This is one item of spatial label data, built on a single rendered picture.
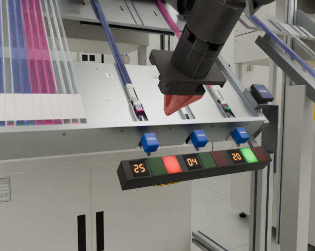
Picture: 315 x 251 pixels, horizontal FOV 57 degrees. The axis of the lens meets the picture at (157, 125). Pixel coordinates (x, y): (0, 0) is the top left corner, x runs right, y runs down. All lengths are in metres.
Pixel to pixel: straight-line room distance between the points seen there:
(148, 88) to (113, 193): 0.37
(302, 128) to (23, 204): 0.82
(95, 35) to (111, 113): 0.68
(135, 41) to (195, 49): 0.88
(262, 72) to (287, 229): 2.71
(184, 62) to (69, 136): 0.23
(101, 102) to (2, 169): 0.35
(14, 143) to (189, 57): 0.30
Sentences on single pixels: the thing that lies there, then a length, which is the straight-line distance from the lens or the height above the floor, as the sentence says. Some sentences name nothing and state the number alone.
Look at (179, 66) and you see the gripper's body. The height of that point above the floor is 0.82.
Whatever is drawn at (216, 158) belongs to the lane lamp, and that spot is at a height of 0.66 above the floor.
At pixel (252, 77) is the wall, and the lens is 3.50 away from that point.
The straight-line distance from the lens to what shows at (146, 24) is 0.87.
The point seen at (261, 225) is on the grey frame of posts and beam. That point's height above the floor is 0.46.
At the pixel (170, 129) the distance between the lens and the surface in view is 0.57.
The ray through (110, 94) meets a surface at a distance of 0.59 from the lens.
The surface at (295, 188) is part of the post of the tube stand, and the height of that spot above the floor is 0.50.
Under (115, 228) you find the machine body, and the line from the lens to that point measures 0.93.
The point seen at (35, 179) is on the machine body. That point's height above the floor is 0.57.
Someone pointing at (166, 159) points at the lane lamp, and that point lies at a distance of 0.54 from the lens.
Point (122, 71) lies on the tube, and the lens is 0.64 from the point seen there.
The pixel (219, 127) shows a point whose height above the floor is 0.71.
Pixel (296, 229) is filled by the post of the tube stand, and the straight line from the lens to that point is 1.06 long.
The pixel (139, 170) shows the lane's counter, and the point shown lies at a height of 0.65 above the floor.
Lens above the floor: 0.78
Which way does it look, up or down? 5 degrees down
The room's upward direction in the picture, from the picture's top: straight up
